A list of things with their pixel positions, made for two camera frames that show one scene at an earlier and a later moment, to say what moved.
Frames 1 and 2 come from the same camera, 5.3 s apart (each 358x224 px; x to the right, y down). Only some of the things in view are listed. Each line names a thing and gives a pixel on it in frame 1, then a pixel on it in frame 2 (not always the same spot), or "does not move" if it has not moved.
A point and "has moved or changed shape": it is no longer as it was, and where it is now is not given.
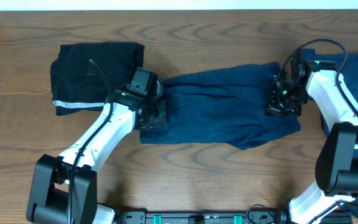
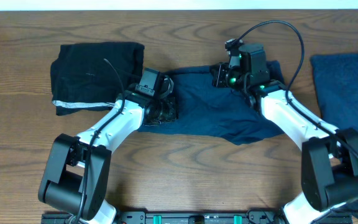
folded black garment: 84,74 does not move
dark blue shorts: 226,105 has moved or changed shape
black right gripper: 272,106 to 219,78
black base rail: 212,217 does not move
